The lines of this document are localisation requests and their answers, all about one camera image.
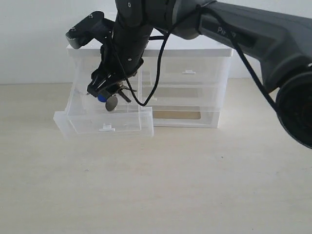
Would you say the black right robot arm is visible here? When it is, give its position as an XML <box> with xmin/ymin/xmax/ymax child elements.
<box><xmin>87</xmin><ymin>0</ymin><xmax>312</xmax><ymax>148</ymax></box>

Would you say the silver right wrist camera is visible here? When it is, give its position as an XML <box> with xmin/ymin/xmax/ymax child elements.
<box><xmin>65</xmin><ymin>11</ymin><xmax>115</xmax><ymax>49</ymax></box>

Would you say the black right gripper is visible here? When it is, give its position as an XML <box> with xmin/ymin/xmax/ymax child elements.
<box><xmin>87</xmin><ymin>29</ymin><xmax>144</xmax><ymax>97</ymax></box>

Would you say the white plastic drawer cabinet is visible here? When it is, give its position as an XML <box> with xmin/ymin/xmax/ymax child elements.
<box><xmin>67</xmin><ymin>35</ymin><xmax>233</xmax><ymax>130</ymax></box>

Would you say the key bunch with blue tag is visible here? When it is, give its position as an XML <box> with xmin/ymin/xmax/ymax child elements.
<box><xmin>97</xmin><ymin>90</ymin><xmax>131</xmax><ymax>112</ymax></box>

